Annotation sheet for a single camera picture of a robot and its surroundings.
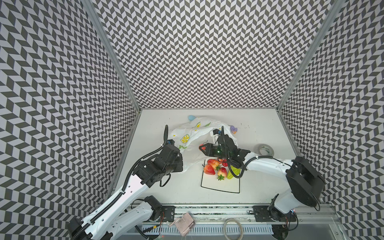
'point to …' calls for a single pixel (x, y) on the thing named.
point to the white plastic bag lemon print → (189, 137)
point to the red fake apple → (208, 169)
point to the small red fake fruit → (204, 148)
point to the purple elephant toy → (233, 129)
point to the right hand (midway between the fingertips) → (200, 152)
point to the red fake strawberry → (222, 173)
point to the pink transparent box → (184, 224)
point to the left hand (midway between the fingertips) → (180, 163)
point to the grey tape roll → (262, 149)
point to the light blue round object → (191, 117)
